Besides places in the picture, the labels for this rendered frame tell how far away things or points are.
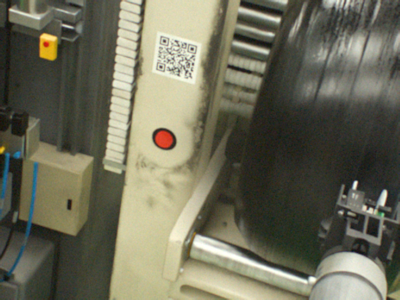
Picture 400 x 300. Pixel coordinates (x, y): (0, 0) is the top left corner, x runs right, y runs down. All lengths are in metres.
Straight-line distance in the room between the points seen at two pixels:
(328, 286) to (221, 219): 0.82
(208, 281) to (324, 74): 0.49
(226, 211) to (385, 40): 0.69
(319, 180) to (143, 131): 0.40
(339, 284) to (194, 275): 0.61
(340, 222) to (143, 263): 0.68
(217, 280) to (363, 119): 0.47
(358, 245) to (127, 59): 0.59
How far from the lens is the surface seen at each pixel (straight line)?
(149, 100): 1.37
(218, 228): 1.63
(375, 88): 1.09
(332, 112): 1.09
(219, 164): 1.56
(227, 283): 1.43
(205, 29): 1.28
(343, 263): 0.89
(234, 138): 1.56
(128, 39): 1.35
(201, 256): 1.42
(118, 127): 1.43
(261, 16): 1.69
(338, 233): 0.98
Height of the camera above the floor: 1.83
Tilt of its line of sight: 33 degrees down
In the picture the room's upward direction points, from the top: 10 degrees clockwise
